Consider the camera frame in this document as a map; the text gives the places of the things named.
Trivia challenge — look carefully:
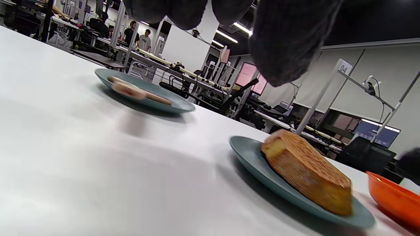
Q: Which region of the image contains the long white work desk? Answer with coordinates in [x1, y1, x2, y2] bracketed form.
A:
[113, 45, 232, 93]

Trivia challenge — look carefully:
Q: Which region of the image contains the wooden brush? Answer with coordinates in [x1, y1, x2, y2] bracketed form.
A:
[108, 76, 174, 106]

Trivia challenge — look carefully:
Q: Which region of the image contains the pink lit monitor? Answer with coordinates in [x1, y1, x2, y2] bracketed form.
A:
[235, 62, 258, 88]
[251, 73, 268, 96]

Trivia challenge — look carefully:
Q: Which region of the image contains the person's left hand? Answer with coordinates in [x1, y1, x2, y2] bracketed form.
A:
[123, 0, 344, 88]

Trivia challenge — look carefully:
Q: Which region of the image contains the black office chair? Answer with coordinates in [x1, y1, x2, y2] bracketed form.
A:
[159, 77, 260, 118]

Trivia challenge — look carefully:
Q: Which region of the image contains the long ceiling light tube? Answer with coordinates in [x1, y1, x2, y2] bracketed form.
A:
[232, 22, 253, 36]
[215, 29, 239, 44]

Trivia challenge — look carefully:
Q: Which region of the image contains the white hanging panel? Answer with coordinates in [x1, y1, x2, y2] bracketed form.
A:
[162, 25, 211, 73]

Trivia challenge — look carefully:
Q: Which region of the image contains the blue lit monitor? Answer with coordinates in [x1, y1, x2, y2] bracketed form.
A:
[354, 119, 401, 149]

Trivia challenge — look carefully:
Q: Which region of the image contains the brown side table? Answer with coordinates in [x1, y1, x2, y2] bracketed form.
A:
[70, 49, 129, 70]

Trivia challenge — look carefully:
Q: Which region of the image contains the brown bread slice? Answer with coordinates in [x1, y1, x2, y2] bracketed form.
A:
[261, 129, 353, 216]

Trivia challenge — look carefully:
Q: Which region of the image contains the orange plastic bowl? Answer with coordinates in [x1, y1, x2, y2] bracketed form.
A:
[366, 171, 420, 230]

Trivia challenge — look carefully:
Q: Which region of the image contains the person's right hand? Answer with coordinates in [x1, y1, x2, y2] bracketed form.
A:
[398, 147, 420, 186]

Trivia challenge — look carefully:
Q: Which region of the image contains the white metal frame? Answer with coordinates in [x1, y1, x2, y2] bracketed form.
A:
[295, 58, 420, 142]

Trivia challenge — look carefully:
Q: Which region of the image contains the teal round plate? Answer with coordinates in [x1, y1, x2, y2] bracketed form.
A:
[229, 136, 375, 229]
[95, 68, 196, 114]

